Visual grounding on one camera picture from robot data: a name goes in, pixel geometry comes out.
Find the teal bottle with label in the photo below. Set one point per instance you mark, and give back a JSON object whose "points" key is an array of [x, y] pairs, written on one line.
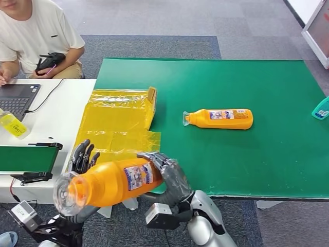
{"points": [[321, 110]]}

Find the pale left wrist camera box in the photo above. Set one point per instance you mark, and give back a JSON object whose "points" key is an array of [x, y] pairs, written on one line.
{"points": [[24, 215]]}

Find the dark grey laptop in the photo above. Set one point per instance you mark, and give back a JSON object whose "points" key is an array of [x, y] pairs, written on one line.
{"points": [[18, 99]]}

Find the person's left hand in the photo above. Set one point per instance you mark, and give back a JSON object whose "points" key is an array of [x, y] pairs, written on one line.
{"points": [[44, 74]]}

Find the light blue slipper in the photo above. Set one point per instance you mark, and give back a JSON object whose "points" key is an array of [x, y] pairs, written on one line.
{"points": [[7, 239]]}

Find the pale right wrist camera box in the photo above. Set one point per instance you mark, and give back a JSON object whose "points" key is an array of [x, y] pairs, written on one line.
{"points": [[159, 214]]}

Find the small yellow transparent bottle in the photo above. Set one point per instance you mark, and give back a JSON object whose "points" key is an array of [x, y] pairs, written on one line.
{"points": [[13, 126]]}

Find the orange bottle with clear cap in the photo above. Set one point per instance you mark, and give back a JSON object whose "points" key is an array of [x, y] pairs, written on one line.
{"points": [[221, 119], [108, 184]]}

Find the green belt conveyor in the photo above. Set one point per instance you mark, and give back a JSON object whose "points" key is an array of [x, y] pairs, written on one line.
{"points": [[26, 158]]}

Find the white table foot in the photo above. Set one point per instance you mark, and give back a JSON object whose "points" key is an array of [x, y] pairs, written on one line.
{"points": [[269, 204], [130, 204], [106, 212]]}

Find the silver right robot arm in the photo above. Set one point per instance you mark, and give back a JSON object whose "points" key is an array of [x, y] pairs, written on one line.
{"points": [[203, 225]]}

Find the person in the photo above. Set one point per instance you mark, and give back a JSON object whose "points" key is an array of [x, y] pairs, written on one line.
{"points": [[33, 30]]}

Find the white framed board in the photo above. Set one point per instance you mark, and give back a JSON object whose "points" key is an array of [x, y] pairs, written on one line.
{"points": [[317, 30]]}

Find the green table mat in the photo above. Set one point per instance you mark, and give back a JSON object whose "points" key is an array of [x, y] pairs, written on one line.
{"points": [[231, 85]]}

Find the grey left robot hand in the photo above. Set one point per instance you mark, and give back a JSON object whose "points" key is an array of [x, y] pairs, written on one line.
{"points": [[83, 156]]}

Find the yellow film wrapped box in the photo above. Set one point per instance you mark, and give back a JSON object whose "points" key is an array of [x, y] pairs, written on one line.
{"points": [[115, 119]]}

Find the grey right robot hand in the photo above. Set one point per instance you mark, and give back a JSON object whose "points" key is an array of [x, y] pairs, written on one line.
{"points": [[177, 184]]}

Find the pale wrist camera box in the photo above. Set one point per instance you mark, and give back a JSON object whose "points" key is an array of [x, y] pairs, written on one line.
{"points": [[159, 214], [24, 215]]}

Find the person's right hand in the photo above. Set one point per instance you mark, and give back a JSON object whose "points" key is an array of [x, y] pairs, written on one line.
{"points": [[4, 75]]}

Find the black handheld controller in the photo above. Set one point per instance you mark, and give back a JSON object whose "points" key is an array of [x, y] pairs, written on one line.
{"points": [[50, 60]]}

